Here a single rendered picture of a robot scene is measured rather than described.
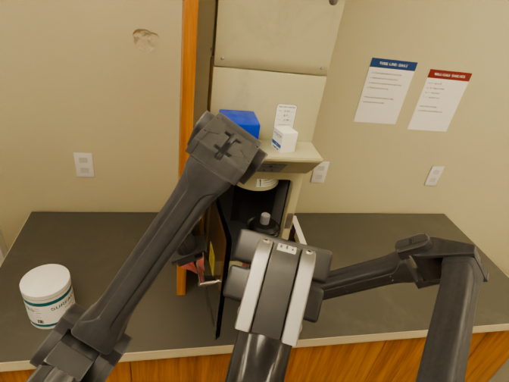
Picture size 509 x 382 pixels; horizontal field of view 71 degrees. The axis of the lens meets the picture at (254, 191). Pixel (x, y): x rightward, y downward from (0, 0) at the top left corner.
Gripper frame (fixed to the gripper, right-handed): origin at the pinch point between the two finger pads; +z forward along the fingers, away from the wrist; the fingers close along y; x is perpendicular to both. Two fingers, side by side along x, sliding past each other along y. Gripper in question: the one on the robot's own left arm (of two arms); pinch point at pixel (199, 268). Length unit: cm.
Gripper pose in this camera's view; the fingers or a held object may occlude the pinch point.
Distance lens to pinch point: 105.5
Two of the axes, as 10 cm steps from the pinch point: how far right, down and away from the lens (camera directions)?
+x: 2.3, 5.5, -8.0
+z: 2.7, 7.6, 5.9
